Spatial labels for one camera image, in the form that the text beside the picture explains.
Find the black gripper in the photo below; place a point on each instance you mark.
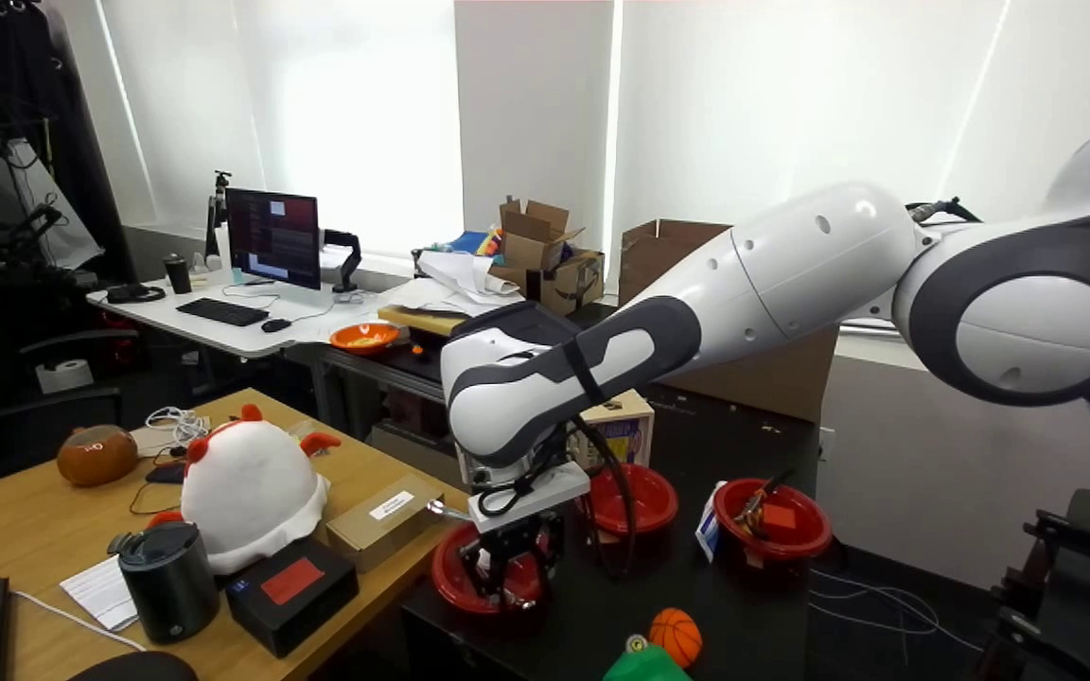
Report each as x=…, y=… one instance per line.
x=515, y=544

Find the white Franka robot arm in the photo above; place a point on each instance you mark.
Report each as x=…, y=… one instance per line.
x=796, y=271

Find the red plastic bowl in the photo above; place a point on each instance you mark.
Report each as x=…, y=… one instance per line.
x=803, y=537
x=451, y=585
x=654, y=506

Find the silver plastic fork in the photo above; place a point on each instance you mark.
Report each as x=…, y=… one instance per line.
x=437, y=508

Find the flat brown cardboard box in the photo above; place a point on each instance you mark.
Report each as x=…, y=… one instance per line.
x=380, y=515

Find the green toy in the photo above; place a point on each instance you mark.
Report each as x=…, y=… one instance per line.
x=644, y=664

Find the orange ball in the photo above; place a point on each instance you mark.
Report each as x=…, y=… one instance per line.
x=677, y=637

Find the wooden shape sorter box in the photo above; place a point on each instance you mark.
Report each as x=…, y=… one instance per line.
x=631, y=437

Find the blue white card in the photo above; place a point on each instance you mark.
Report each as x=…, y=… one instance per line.
x=708, y=532

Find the black box red label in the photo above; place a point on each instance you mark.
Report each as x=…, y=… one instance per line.
x=291, y=590

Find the black stick tool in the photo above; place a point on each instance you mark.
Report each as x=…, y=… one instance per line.
x=760, y=500

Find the red square block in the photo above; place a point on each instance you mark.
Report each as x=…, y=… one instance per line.
x=778, y=515

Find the yellow flat box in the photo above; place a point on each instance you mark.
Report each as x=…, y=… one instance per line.
x=419, y=324

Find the white plush toy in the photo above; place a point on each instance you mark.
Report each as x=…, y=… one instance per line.
x=249, y=493

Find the orange dish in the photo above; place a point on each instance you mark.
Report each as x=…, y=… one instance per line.
x=366, y=337

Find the white paper pile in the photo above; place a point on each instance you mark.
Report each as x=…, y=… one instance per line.
x=465, y=279

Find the large cardboard box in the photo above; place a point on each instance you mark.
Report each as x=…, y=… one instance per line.
x=775, y=379

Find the small open cardboard box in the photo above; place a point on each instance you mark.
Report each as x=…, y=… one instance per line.
x=540, y=247

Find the black cylinder speaker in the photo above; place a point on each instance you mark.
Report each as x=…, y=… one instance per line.
x=168, y=587

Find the black computer mouse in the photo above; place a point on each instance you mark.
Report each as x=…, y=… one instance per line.
x=273, y=326

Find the clear plastic container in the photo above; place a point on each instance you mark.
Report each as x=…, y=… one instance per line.
x=168, y=429

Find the white paper sheet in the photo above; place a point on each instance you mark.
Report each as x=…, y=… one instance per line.
x=99, y=590

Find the white desk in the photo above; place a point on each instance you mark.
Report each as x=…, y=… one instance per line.
x=192, y=324

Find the computer monitor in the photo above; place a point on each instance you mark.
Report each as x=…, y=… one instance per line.
x=273, y=235

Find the brown football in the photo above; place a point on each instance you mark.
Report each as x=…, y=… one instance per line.
x=95, y=457

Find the black cup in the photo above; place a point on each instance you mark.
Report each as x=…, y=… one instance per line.
x=180, y=273

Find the black headset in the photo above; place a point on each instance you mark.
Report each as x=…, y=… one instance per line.
x=133, y=293

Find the tissue box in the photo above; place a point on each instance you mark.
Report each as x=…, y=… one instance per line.
x=62, y=375

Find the wooden desk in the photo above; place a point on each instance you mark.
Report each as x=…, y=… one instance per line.
x=18, y=532

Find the black office chair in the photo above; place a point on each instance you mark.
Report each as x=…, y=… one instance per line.
x=18, y=419

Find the black red cart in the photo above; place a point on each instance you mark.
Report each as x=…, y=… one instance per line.
x=1075, y=590

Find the hanging dark clothes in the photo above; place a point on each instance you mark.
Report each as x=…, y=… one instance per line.
x=18, y=154

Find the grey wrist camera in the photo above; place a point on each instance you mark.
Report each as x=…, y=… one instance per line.
x=530, y=493

